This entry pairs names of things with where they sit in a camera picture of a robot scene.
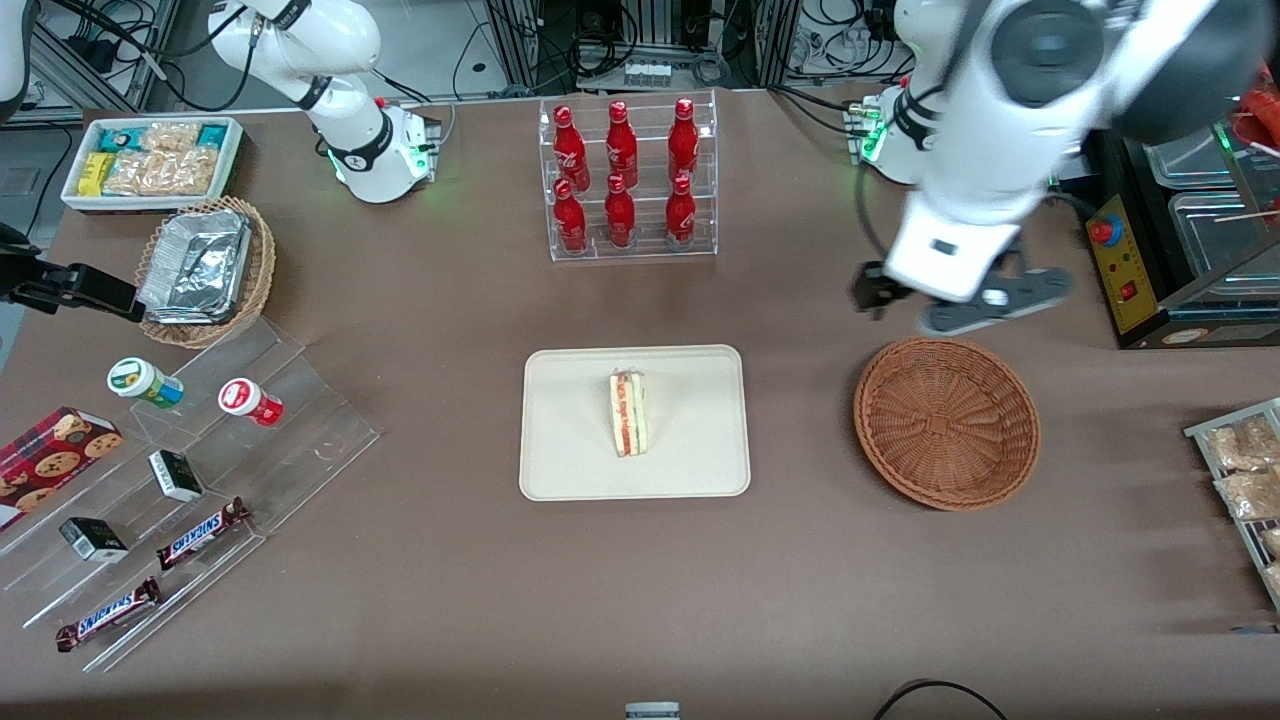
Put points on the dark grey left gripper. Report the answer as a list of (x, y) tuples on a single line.
[(868, 287)]

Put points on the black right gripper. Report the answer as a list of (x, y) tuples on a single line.
[(45, 283)]

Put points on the triangular sandwich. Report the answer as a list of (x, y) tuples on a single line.
[(629, 412)]

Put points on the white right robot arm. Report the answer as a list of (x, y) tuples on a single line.
[(355, 140)]

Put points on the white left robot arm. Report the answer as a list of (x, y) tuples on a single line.
[(990, 150)]

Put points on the brown round wicker basket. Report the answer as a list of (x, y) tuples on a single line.
[(945, 425)]

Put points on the light wicker basket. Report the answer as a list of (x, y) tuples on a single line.
[(255, 270)]

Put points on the tray of packaged snacks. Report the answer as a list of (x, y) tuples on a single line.
[(1200, 432)]

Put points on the cream rectangular plastic tray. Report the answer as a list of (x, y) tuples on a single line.
[(570, 430)]

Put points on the stacked aluminium foil containers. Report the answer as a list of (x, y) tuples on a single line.
[(195, 265)]

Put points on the green-lidded sunflower jar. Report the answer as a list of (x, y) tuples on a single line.
[(140, 381)]

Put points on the white plastic snack bin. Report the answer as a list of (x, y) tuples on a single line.
[(72, 195)]

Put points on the yellow snack packet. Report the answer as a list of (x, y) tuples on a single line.
[(95, 173)]

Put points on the yellow emergency stop box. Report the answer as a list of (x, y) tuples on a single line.
[(1125, 265)]

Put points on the clear rice cracker packet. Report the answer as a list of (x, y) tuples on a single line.
[(160, 172), (172, 135)]

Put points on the teal snack packet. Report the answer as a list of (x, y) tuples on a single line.
[(118, 139), (212, 133)]

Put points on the red tartan cookie box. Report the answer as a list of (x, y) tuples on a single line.
[(50, 460)]

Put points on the red-lidded small jar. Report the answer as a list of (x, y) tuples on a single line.
[(248, 400)]

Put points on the small black carton box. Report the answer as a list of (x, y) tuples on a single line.
[(176, 476), (93, 539)]

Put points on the black glass food warmer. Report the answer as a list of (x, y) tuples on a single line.
[(1220, 300)]

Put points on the clear acrylic stepped shelf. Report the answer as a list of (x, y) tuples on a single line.
[(300, 420)]

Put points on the Snickers chocolate bar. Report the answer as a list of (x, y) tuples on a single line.
[(108, 613), (203, 533)]

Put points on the clear nut snack packet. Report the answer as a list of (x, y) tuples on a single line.
[(1252, 494), (1242, 446), (1272, 542)]

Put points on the red cola bottle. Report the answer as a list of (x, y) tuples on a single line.
[(619, 212), (621, 140), (680, 212), (568, 145), (683, 138), (570, 218)]

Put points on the clear acrylic bottle rack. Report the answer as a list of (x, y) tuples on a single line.
[(640, 245)]

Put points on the white power strip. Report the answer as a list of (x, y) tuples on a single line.
[(648, 72)]

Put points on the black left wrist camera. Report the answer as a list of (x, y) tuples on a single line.
[(876, 290)]

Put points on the grey metal bracket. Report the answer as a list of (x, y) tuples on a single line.
[(652, 711)]

